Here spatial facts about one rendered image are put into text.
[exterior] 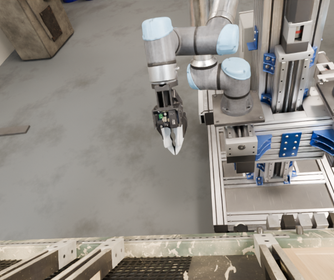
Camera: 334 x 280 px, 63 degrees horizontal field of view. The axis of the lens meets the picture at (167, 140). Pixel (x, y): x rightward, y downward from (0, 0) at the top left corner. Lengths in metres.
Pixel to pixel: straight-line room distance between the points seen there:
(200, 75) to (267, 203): 1.09
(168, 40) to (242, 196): 1.47
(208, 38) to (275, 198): 1.44
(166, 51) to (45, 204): 2.22
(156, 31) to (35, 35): 4.26
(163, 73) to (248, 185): 1.45
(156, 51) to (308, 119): 0.92
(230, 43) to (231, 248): 0.71
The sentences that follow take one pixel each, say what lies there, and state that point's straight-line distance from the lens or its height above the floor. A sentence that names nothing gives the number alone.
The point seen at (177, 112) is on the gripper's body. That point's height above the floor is 1.45.
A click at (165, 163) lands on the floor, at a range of 2.51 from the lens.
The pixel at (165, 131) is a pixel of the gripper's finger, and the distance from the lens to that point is 0.76.
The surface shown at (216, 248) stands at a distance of 1.09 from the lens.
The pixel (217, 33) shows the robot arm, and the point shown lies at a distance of 0.76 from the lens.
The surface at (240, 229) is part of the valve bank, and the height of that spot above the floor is 0.79.
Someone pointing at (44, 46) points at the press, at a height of 0.22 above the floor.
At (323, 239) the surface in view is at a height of 0.91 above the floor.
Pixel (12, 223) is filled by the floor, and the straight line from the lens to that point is 2.81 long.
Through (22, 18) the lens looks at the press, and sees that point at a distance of 4.85.
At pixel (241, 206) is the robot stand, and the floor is 0.21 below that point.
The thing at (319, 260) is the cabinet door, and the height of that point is 0.98.
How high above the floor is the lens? 1.91
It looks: 45 degrees down
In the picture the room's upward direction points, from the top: 16 degrees counter-clockwise
